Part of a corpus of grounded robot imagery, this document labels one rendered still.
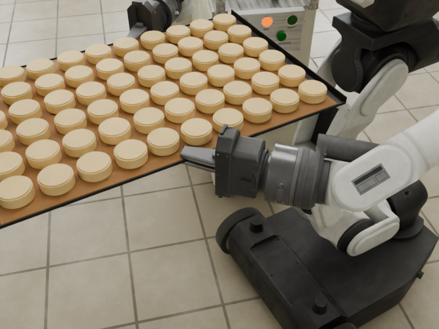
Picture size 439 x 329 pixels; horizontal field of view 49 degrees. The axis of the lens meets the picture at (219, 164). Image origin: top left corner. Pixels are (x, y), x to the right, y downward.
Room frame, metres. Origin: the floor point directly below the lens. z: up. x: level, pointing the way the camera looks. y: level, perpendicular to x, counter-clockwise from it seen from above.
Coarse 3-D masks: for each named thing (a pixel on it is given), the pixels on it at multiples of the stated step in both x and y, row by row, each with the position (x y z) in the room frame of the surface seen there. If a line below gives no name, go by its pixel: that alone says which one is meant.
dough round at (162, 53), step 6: (156, 48) 0.85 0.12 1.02; (162, 48) 0.85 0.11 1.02; (168, 48) 0.85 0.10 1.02; (174, 48) 0.85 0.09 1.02; (156, 54) 0.83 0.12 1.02; (162, 54) 0.83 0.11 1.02; (168, 54) 0.83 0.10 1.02; (174, 54) 0.83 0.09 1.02; (156, 60) 0.83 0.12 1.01; (162, 60) 0.82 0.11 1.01; (168, 60) 0.82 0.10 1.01
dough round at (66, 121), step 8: (64, 112) 0.64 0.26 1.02; (72, 112) 0.64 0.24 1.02; (80, 112) 0.64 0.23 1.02; (56, 120) 0.62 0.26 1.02; (64, 120) 0.62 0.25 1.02; (72, 120) 0.62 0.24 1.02; (80, 120) 0.62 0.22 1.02; (56, 128) 0.61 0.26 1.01; (64, 128) 0.60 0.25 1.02; (72, 128) 0.60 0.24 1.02; (80, 128) 0.61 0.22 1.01
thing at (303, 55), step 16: (208, 0) 1.48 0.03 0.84; (240, 0) 1.48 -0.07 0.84; (256, 0) 1.48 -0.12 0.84; (272, 0) 1.48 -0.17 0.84; (288, 0) 1.48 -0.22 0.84; (192, 16) 2.04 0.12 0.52; (208, 16) 1.46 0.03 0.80; (304, 16) 1.44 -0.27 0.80; (304, 32) 1.44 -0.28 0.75; (304, 48) 1.45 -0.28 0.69; (304, 64) 1.45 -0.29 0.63; (288, 128) 1.44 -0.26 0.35; (272, 144) 1.43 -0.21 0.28; (288, 144) 1.44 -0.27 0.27
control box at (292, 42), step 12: (228, 12) 1.40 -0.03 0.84; (240, 12) 1.40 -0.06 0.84; (252, 12) 1.40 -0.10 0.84; (264, 12) 1.40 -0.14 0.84; (276, 12) 1.40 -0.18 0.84; (288, 12) 1.40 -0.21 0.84; (300, 12) 1.41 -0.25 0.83; (252, 24) 1.39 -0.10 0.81; (276, 24) 1.40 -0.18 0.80; (288, 24) 1.40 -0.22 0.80; (300, 24) 1.41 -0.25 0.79; (276, 36) 1.40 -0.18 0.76; (288, 36) 1.41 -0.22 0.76; (300, 36) 1.41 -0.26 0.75; (288, 48) 1.41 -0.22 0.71; (300, 48) 1.41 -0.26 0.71
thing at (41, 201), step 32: (160, 64) 0.83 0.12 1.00; (192, 64) 0.83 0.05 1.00; (224, 64) 0.83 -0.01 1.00; (0, 96) 0.72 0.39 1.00; (192, 96) 0.72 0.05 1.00; (256, 96) 0.72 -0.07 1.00; (96, 128) 0.62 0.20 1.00; (256, 128) 0.62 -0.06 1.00; (64, 160) 0.54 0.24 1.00; (160, 160) 0.54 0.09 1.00
